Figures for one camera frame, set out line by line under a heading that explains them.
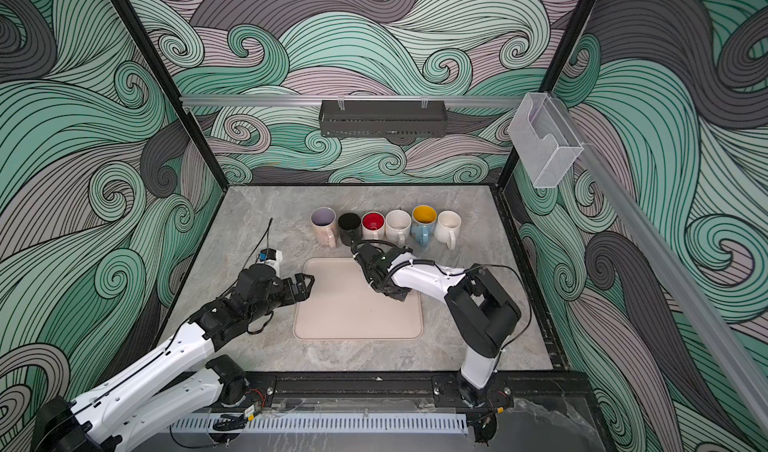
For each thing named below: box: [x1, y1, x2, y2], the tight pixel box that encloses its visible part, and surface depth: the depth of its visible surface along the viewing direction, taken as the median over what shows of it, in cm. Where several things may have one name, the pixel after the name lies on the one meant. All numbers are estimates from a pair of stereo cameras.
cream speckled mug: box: [385, 209, 412, 247], surface depth 100 cm
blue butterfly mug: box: [410, 205, 438, 246], surface depth 99 cm
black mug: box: [338, 212, 362, 246], surface depth 100 cm
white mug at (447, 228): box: [434, 210, 462, 250], surface depth 101 cm
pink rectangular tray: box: [293, 257, 424, 340], surface depth 85 cm
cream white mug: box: [361, 211, 386, 241], surface depth 101 cm
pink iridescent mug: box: [310, 206, 338, 249], surface depth 97 cm
